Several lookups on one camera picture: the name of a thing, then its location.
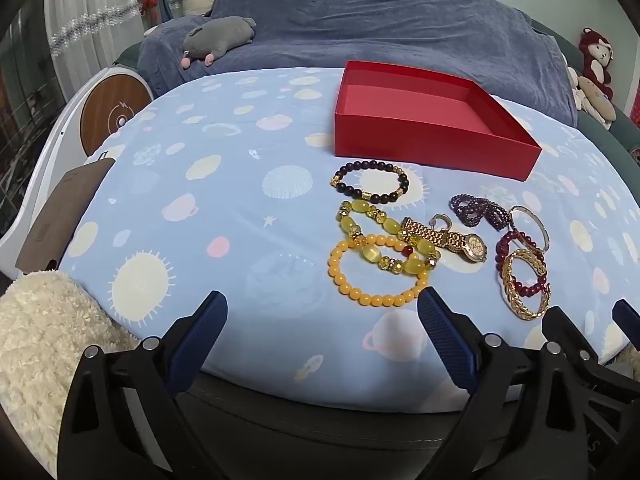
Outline silver tinsel garland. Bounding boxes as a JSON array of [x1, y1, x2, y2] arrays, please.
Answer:
[[50, 0, 183, 58]]

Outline white device with wooden disc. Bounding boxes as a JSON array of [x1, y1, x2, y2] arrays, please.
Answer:
[[0, 67, 153, 278]]

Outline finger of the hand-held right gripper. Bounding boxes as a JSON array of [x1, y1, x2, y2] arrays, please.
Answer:
[[612, 299, 640, 351], [542, 304, 640, 401]]

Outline dark bead bracelet gold spacers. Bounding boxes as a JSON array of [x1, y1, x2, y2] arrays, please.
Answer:
[[330, 160, 411, 205]]

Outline blue-grey sofa blanket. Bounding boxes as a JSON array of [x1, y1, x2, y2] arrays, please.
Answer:
[[137, 0, 578, 126]]

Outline yellow-green stone bead bracelet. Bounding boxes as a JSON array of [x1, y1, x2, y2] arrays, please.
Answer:
[[336, 199, 442, 277]]

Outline dark red bead bracelet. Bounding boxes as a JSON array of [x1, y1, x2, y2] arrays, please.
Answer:
[[495, 230, 548, 298]]

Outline light blue planet-print sheet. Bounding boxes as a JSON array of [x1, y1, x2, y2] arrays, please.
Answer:
[[57, 66, 640, 413]]

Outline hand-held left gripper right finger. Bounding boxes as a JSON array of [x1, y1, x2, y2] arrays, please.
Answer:
[[417, 287, 585, 480]]

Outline window glass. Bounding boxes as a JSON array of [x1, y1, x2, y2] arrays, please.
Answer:
[[0, 5, 68, 211]]

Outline purple small-bead bracelet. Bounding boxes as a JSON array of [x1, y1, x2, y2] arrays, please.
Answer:
[[450, 193, 511, 233]]

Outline thin silver bangle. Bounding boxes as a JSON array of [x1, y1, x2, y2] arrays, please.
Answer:
[[509, 205, 550, 253]]

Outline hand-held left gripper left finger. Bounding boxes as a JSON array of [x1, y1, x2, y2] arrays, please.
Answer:
[[57, 290, 236, 480]]

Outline dark red monkey plush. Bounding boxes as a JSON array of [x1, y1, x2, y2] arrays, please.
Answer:
[[579, 27, 615, 101]]

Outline gold wrist watch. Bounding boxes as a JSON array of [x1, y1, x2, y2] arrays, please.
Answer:
[[400, 216, 488, 264]]

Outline beige plush toy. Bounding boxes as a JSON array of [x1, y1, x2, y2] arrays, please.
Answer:
[[567, 66, 617, 131]]

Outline grey plush toy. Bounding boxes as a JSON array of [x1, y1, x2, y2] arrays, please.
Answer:
[[181, 16, 257, 68]]

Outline red cardboard box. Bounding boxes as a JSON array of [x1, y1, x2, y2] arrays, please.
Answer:
[[334, 60, 543, 181]]

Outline green sofa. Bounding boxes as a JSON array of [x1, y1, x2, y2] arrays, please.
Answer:
[[530, 17, 640, 161]]

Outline gold chain bracelet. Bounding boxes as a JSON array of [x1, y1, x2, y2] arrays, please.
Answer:
[[501, 249, 551, 321]]

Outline orange bead bracelet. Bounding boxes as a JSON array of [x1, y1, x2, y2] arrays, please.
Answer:
[[327, 234, 431, 308]]

